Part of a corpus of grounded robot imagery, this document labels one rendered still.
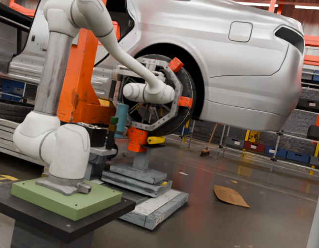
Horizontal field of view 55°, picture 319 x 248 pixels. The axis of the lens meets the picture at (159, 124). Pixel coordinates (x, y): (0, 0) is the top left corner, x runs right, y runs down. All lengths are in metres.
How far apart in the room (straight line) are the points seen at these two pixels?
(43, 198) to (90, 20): 0.76
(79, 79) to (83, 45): 0.26
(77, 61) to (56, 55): 0.91
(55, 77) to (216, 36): 1.47
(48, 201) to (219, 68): 1.69
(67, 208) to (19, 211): 0.17
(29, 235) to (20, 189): 0.20
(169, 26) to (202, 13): 0.29
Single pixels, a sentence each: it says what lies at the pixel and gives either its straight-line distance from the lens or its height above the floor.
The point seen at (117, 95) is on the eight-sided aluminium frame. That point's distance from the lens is 2.46.
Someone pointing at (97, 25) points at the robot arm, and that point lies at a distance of 1.41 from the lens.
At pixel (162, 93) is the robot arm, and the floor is 0.85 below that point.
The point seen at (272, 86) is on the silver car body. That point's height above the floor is 1.10.
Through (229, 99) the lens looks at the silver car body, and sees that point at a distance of 2.43.
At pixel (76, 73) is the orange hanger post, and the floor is 0.89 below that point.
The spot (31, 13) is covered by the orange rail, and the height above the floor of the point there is 3.07.
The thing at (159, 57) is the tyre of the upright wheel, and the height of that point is 1.16.
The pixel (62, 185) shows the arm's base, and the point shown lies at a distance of 1.36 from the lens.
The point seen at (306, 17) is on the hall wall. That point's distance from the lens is 12.19.
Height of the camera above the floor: 0.78
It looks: 3 degrees down
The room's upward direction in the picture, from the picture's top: 12 degrees clockwise
